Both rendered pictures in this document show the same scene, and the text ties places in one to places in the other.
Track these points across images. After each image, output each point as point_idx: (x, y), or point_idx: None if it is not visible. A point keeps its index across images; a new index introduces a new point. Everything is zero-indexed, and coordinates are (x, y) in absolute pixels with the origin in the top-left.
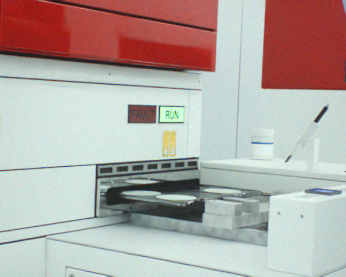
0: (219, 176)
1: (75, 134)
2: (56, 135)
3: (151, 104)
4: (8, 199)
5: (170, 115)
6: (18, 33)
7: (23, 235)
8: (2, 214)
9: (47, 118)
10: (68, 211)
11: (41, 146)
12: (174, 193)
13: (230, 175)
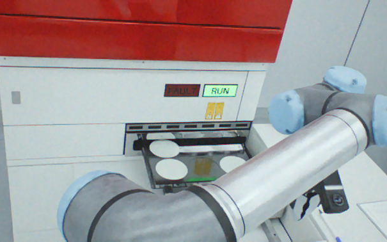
0: (256, 144)
1: (103, 104)
2: (82, 104)
3: (194, 83)
4: (35, 142)
5: (217, 91)
6: (16, 44)
7: (51, 161)
8: (29, 150)
9: (71, 93)
10: (95, 150)
11: (66, 111)
12: (187, 157)
13: (261, 149)
